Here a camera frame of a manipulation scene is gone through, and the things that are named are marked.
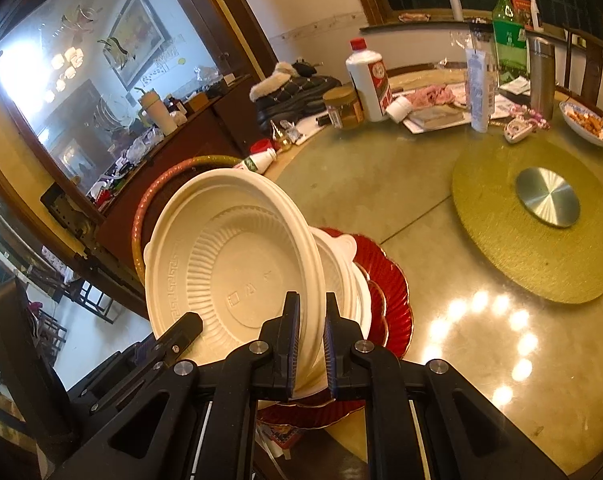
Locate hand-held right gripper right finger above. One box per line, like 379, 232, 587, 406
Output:
324, 291, 569, 480

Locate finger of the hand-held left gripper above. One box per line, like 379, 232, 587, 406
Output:
67, 311, 204, 433

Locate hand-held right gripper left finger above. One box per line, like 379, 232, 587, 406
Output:
38, 290, 302, 480

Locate large white bowl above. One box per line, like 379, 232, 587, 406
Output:
261, 260, 373, 407

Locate red scalloped bowl with label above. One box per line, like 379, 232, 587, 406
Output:
258, 227, 415, 428

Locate red gold hoop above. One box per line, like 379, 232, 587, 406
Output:
131, 155, 244, 286

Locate small white bottle green label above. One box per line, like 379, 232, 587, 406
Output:
232, 147, 278, 173

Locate gold round turntable mat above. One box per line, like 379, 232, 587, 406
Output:
451, 135, 603, 306

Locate wooden sideboard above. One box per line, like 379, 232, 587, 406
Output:
96, 75, 254, 241

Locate white thermos cup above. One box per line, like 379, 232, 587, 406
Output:
140, 89, 178, 136

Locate brown jar with gold lid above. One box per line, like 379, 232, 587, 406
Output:
324, 86, 365, 130

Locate round metal turntable disc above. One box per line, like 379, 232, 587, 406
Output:
515, 167, 581, 228

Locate white liquor bottle red label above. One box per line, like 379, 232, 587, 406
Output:
345, 39, 393, 122

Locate pink meat package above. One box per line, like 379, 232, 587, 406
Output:
391, 85, 469, 133

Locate wood framed mirror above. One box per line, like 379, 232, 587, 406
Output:
0, 0, 262, 201

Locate pink wrapped candies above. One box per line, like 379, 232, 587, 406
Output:
504, 105, 549, 133

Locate blue white plate with food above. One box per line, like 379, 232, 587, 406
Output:
559, 100, 603, 148

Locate stainless steel thermos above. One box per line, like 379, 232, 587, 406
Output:
526, 35, 557, 121

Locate green plastic bottle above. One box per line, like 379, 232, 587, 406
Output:
492, 0, 528, 86

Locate dark wooden chair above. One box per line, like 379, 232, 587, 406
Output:
564, 27, 603, 111

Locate red box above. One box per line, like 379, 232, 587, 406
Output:
511, 0, 535, 28

